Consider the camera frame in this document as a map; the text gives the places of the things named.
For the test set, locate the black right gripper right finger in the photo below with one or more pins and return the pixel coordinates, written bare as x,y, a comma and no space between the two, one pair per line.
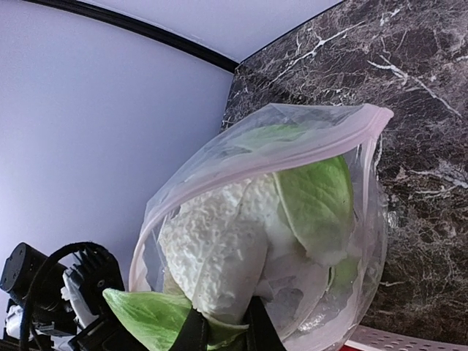
261,335

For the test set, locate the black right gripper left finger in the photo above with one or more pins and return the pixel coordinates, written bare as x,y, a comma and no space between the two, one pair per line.
193,335

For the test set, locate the pale green cabbage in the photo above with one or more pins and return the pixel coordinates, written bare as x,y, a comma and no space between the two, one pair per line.
277,223

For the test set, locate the clear zip top bag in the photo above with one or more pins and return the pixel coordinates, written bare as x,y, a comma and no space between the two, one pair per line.
329,328

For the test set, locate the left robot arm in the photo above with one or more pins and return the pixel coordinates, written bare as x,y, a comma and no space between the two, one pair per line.
67,305

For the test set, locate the pink plastic basket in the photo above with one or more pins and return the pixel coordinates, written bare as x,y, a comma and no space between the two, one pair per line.
365,338

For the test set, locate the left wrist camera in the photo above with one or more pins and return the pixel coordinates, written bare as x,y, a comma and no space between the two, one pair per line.
85,297

